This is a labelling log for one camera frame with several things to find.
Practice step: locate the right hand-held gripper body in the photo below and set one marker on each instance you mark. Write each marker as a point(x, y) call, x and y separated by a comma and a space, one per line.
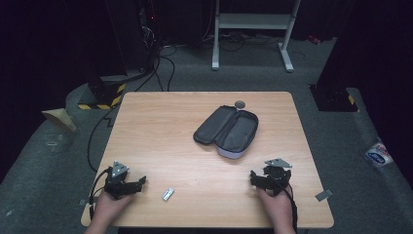
point(276, 177)

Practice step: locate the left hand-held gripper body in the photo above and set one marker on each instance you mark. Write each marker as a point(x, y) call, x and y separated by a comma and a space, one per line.
point(116, 183)

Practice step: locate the small silver flash drive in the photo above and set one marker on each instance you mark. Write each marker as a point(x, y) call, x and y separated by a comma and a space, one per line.
point(168, 194)

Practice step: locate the grey zipper case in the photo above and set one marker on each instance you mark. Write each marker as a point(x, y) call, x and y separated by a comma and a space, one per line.
point(232, 131)

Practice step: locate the person's left hand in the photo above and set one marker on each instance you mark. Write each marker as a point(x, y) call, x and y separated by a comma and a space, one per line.
point(108, 208)

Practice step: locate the person's right hand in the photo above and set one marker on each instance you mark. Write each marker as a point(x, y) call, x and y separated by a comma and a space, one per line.
point(276, 208)

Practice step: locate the grey tape piece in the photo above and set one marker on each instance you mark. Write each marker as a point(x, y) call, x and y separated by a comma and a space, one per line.
point(324, 195)
point(85, 202)

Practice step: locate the beige cardboard wedge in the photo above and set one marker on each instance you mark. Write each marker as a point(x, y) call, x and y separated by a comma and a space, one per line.
point(60, 117)

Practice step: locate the black yellow striped stand base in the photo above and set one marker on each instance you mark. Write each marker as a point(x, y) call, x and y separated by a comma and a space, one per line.
point(104, 96)

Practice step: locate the white blue printed packet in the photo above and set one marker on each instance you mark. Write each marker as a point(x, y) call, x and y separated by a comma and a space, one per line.
point(378, 155)

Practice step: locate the small red object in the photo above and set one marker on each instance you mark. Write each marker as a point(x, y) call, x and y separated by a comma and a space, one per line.
point(314, 39)

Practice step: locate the black post base yellow stripe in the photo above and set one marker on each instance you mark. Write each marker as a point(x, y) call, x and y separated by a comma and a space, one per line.
point(334, 97)

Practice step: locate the white metal stand frame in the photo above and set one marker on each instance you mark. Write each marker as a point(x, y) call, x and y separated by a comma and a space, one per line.
point(253, 21)

